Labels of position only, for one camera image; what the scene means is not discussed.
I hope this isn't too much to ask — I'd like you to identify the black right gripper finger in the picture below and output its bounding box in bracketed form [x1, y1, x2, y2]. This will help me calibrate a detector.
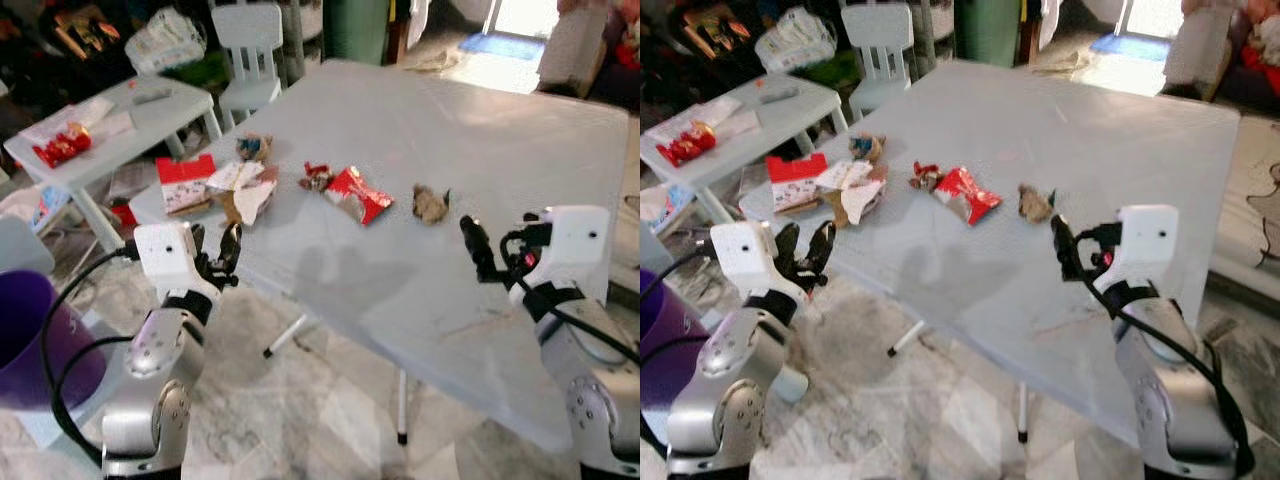
[459, 214, 500, 284]
[1049, 213, 1088, 283]

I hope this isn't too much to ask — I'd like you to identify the purple rubbish bin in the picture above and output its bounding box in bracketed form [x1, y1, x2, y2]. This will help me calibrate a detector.
[0, 268, 108, 413]
[640, 266, 713, 413]

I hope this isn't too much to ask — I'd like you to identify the brown crumpled paper ball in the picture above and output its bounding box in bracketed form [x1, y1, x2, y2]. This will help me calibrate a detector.
[411, 183, 452, 227]
[1017, 182, 1057, 225]

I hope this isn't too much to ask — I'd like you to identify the white crumpled paper wrapper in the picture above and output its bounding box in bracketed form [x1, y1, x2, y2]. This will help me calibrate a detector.
[204, 159, 281, 228]
[814, 159, 890, 229]

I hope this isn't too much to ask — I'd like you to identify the red and white packet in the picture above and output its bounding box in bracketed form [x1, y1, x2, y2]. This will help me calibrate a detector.
[154, 152, 218, 217]
[764, 152, 830, 215]

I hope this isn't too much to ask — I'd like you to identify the small brown blue crumpled wrapper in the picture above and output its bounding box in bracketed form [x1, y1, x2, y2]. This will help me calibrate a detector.
[235, 131, 274, 164]
[847, 132, 886, 165]

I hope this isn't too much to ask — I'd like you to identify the red foil snack wrapper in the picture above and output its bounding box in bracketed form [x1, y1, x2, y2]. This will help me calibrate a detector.
[933, 165, 1004, 227]
[324, 165, 396, 227]

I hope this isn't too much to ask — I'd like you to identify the large grey folding table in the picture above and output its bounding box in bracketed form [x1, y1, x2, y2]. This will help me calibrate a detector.
[738, 58, 1243, 447]
[128, 58, 631, 457]

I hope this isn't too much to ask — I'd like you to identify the small white kids table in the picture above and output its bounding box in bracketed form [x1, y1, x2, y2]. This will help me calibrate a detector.
[640, 72, 851, 227]
[4, 74, 223, 253]

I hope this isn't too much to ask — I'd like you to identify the white paper sheet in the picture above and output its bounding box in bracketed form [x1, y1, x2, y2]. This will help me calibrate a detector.
[18, 96, 138, 147]
[648, 95, 763, 143]

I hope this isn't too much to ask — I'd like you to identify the red snack bag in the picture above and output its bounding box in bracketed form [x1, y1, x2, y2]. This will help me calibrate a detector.
[656, 120, 719, 169]
[32, 121, 94, 170]

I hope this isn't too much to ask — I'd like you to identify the blue door mat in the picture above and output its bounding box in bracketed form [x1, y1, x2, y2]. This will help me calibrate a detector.
[1089, 32, 1172, 64]
[457, 31, 547, 62]

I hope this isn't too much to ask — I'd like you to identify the white kids chair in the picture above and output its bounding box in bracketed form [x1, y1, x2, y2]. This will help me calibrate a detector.
[210, 0, 286, 133]
[840, 0, 918, 123]

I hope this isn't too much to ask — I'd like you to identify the white printed plastic bag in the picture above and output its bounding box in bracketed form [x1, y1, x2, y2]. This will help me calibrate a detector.
[124, 7, 209, 77]
[754, 7, 838, 74]

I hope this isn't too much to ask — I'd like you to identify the beige cushion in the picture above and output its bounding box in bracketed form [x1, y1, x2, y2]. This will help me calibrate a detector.
[536, 4, 613, 98]
[1162, 8, 1238, 103]

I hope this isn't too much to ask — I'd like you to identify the green cabinet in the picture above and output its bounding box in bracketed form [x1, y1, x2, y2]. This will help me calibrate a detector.
[321, 0, 390, 67]
[954, 0, 1022, 70]

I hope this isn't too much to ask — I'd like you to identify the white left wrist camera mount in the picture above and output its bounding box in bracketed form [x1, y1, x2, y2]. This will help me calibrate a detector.
[133, 221, 200, 292]
[712, 220, 783, 297]

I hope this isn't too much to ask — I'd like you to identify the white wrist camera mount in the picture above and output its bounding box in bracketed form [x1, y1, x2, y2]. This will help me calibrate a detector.
[1115, 204, 1182, 293]
[538, 205, 612, 304]
[712, 220, 783, 297]
[133, 221, 200, 292]

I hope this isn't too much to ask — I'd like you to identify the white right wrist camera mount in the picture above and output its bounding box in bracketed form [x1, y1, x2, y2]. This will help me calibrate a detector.
[538, 205, 612, 304]
[1115, 204, 1182, 293]

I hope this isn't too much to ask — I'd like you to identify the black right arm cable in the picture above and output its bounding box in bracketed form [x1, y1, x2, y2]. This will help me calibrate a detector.
[1078, 222, 1257, 479]
[499, 226, 641, 367]

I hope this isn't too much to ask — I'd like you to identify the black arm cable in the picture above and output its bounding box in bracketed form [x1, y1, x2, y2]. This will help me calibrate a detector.
[499, 226, 641, 367]
[38, 244, 142, 471]
[1078, 222, 1257, 479]
[640, 244, 723, 456]

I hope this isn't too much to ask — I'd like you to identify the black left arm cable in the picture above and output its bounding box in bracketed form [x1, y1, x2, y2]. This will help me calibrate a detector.
[640, 244, 723, 456]
[38, 244, 142, 471]

